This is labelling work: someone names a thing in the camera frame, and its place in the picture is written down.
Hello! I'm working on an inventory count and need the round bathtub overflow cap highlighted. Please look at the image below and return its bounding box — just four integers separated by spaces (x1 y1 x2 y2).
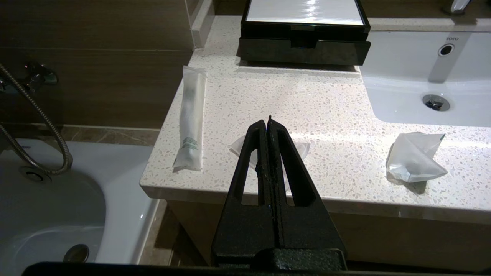
18 166 51 184

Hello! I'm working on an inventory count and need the white bathtub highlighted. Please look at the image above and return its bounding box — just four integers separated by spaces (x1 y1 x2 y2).
0 138 161 276

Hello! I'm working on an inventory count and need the flat clear plastic packet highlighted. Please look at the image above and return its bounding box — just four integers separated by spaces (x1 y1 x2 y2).
229 134 311 192

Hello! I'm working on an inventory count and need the chrome bathtub drain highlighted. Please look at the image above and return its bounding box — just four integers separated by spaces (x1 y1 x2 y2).
63 244 90 263

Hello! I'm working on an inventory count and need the chrome sink faucet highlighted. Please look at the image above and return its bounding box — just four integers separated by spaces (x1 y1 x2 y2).
441 0 476 16

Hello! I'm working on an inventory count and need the white ceramic sink basin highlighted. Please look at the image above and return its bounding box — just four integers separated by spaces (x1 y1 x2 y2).
359 30 491 128

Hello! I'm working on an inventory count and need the black amenity box white top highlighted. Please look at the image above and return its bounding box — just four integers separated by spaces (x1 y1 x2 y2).
241 0 371 41

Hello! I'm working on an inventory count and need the chrome bathtub valve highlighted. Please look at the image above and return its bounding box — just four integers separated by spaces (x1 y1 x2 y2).
0 63 59 94

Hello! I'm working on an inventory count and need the clear plastic packet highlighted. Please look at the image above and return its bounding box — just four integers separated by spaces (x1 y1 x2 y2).
229 134 311 192
386 132 448 183

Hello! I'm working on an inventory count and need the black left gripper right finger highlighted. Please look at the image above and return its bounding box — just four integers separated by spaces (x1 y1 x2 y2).
268 115 348 256

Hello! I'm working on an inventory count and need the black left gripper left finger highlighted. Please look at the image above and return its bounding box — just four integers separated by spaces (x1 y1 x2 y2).
212 120 278 266

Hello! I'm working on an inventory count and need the chrome sink drain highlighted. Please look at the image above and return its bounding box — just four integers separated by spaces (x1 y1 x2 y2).
422 94 451 112

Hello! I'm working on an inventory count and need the long white toothbrush packet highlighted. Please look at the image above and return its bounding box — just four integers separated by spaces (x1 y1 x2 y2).
173 66 208 172

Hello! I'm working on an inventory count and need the metal shower hose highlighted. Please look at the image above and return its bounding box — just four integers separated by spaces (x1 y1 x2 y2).
0 63 73 176

